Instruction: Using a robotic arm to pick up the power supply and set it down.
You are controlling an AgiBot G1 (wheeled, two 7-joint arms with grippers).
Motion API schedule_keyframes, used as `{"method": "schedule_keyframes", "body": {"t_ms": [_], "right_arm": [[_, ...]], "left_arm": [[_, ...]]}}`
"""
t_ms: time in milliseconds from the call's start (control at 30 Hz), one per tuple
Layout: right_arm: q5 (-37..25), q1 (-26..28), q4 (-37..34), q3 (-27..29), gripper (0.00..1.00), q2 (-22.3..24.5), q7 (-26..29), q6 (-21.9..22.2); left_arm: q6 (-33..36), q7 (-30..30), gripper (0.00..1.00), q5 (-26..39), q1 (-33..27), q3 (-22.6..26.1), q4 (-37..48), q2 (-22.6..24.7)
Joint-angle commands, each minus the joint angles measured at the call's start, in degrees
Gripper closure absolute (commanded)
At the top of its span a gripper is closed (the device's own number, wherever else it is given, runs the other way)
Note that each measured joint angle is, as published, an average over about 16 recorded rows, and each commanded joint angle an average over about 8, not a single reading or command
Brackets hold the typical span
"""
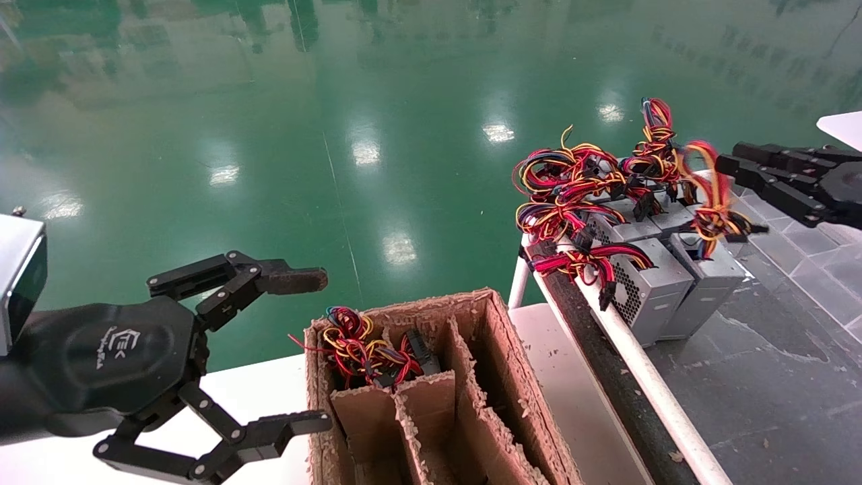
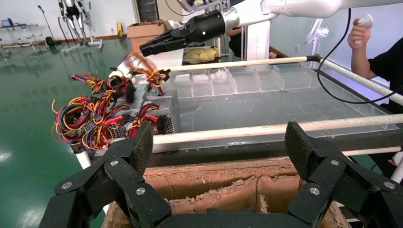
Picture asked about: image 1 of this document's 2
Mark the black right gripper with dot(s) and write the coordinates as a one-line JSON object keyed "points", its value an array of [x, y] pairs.
{"points": [[850, 195]]}

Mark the black rubber edge strip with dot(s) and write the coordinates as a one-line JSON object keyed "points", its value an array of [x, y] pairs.
{"points": [[626, 404]]}

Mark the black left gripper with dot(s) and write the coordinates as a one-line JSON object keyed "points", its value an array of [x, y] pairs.
{"points": [[114, 360]]}

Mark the brown cardboard box with dividers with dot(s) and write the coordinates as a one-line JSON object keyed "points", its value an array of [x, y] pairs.
{"points": [[491, 350]]}

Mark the white pipe leg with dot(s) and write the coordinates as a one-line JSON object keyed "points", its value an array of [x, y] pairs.
{"points": [[518, 283]]}

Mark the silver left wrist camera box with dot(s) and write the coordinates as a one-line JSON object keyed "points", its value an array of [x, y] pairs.
{"points": [[17, 283]]}

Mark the clear acrylic divider tray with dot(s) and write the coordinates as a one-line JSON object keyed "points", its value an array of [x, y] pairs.
{"points": [[794, 269]]}

